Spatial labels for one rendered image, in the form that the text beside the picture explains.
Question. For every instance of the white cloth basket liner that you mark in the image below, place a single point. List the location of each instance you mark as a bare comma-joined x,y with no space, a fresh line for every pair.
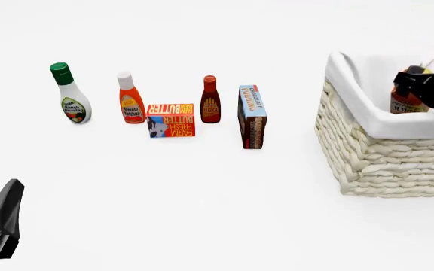
356,96

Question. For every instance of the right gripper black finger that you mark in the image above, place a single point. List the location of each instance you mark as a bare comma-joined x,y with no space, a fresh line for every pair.
409,80

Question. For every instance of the ranch dressing bottle green cap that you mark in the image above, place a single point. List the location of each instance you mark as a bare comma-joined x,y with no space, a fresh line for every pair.
74,96

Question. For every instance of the chocolate pudding box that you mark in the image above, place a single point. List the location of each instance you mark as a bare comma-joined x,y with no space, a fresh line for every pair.
252,118

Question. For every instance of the dark red BBQ sauce bottle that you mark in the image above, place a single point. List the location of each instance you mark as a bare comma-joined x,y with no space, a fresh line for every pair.
210,105

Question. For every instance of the red farm fresh butter box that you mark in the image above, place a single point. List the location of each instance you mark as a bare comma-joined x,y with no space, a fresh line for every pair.
172,120

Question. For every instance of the tomato ketchup bottle white cap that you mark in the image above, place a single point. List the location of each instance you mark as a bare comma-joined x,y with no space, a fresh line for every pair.
131,103

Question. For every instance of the cream woven wicker basket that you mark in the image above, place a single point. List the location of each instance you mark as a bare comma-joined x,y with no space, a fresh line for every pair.
390,166

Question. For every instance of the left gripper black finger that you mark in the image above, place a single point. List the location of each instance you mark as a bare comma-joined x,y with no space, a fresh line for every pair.
3,206

